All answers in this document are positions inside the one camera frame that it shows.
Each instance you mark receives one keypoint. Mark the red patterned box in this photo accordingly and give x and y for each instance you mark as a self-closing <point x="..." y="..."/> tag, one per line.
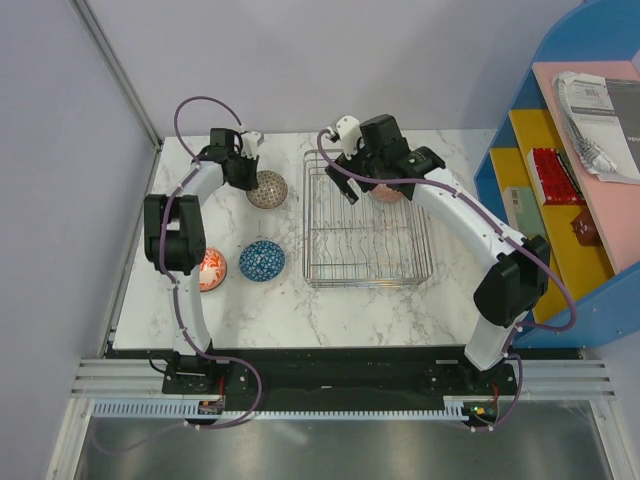
<point x="553" y="177"/>

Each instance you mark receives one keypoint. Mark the pale green box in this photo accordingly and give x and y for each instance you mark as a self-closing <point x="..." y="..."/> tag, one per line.
<point x="522" y="211"/>

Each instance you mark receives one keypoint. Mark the spiral bound booklet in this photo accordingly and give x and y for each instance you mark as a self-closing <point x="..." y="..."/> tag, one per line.
<point x="601" y="117"/>

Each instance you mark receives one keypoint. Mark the white cable duct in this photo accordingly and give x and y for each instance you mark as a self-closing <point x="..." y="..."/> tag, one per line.
<point x="193" y="409"/>

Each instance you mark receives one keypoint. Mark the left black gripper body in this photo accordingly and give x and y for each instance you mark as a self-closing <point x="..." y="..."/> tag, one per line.
<point x="243" y="170"/>

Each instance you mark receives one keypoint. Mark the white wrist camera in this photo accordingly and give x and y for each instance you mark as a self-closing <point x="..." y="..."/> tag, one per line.
<point x="251" y="141"/>
<point x="346" y="131"/>

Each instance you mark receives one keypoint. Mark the brown square pattern bowl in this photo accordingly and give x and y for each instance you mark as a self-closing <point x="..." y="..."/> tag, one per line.
<point x="271" y="192"/>

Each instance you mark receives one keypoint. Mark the leaf pattern bowl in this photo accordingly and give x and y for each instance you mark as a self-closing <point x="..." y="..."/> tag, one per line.
<point x="385" y="194"/>

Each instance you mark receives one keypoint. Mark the aluminium rail frame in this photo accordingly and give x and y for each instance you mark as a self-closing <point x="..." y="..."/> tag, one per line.
<point x="543" y="380"/>

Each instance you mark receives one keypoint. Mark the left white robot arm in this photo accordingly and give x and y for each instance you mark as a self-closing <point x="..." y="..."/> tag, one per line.
<point x="174" y="235"/>

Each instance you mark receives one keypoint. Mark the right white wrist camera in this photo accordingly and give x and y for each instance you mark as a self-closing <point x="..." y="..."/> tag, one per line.
<point x="346" y="131"/>

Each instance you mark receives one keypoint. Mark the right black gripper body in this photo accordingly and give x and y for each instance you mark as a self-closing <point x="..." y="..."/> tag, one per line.
<point x="362" y="164"/>

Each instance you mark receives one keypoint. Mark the aluminium corner profile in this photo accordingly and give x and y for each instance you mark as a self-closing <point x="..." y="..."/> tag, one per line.
<point x="109" y="56"/>

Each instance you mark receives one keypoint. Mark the brown small toy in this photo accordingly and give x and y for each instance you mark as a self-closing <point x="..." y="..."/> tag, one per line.
<point x="585" y="230"/>

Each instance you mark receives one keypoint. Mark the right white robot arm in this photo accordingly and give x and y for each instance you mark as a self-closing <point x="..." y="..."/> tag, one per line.
<point x="515" y="268"/>

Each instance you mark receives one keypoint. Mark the metal wire dish rack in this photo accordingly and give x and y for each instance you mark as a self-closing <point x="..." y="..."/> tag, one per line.
<point x="367" y="244"/>

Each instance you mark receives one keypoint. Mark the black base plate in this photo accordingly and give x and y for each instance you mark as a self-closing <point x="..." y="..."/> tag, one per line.
<point x="367" y="377"/>

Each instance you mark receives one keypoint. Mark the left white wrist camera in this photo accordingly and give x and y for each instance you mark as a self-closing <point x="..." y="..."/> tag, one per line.
<point x="251" y="141"/>

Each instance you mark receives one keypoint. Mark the blue triangle pattern bowl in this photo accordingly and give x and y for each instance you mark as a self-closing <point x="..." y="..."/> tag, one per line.
<point x="262" y="261"/>

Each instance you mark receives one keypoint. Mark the orange floral bowl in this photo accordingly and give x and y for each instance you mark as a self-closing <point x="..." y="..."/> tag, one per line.
<point x="213" y="270"/>

